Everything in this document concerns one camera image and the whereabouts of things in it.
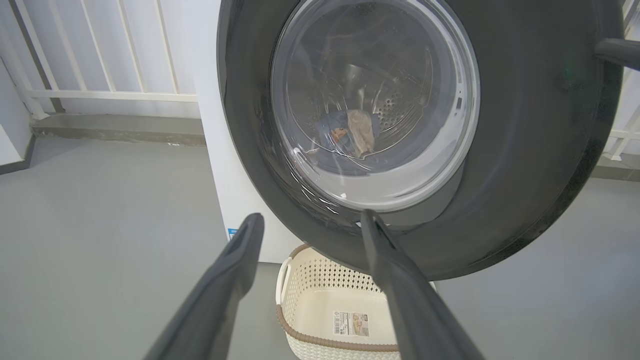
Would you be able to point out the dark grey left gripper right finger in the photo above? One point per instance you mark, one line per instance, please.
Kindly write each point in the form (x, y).
(415, 310)

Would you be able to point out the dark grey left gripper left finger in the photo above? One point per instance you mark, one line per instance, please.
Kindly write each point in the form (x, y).
(215, 300)

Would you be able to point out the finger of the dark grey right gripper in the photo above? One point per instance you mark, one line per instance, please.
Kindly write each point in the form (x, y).
(622, 52)

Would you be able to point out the black glass washing machine door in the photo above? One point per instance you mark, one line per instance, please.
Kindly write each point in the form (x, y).
(525, 150)

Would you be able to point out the beige cloth garment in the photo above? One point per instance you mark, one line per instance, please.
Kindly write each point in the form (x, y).
(362, 130)

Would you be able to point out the blue printed garment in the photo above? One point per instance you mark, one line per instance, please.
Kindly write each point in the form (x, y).
(332, 127)

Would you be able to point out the basket product label sticker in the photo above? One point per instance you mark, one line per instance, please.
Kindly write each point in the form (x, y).
(351, 324)

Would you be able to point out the cream perforated laundry basket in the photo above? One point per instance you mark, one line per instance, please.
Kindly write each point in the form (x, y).
(320, 310)

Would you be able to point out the white washing machine body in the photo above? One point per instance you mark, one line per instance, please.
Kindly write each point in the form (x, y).
(215, 150)

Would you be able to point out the blue energy label sticker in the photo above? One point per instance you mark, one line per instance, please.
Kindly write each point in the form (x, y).
(232, 234)

